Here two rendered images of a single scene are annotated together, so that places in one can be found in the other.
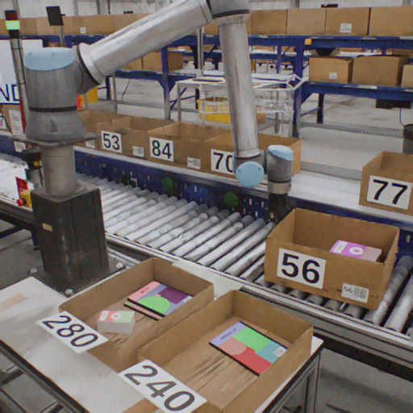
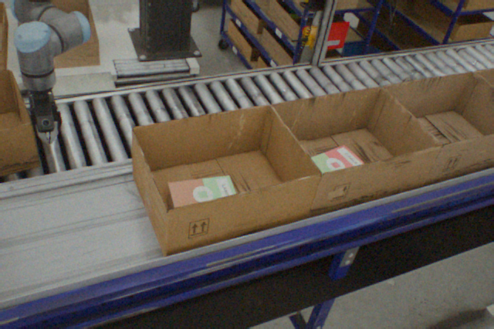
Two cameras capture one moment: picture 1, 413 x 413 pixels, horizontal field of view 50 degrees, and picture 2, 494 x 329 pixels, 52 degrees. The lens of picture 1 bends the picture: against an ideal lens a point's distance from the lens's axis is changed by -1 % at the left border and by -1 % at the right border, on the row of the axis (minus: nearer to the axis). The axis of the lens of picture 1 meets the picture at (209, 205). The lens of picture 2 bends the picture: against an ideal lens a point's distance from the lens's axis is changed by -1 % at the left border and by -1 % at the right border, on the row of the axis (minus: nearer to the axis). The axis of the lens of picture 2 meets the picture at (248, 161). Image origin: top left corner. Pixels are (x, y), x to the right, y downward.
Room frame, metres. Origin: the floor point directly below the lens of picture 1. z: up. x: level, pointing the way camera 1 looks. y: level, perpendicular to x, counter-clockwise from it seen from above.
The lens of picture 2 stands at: (2.61, -1.08, 1.88)
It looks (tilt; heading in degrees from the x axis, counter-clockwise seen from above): 42 degrees down; 113
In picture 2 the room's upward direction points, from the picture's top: 10 degrees clockwise
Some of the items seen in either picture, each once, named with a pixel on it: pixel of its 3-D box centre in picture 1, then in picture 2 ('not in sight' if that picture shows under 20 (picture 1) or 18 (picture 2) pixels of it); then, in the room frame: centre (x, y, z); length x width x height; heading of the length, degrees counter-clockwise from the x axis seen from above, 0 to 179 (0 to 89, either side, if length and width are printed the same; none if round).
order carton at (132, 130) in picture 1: (139, 136); (448, 125); (2.63, 0.41, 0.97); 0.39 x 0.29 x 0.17; 54
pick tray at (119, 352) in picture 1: (139, 308); (57, 31); (1.15, 0.22, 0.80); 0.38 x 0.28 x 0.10; 139
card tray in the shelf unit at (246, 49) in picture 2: not in sight; (259, 38); (1.32, 1.77, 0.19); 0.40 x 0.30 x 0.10; 143
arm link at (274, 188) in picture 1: (280, 185); (37, 76); (1.59, -0.27, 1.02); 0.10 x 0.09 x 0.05; 54
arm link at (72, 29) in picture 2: (248, 163); (64, 31); (1.59, -0.15, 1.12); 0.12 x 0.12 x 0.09; 88
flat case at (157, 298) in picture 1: (163, 299); not in sight; (1.23, 0.15, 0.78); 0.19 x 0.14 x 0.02; 53
